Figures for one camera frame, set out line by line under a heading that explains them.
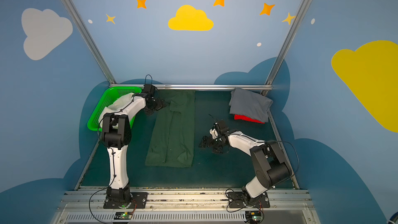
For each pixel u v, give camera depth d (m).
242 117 1.02
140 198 0.75
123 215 0.71
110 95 1.10
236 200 0.74
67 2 0.74
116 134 0.59
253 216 0.72
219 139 0.69
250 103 1.08
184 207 0.73
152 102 0.83
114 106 1.09
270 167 0.45
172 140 0.96
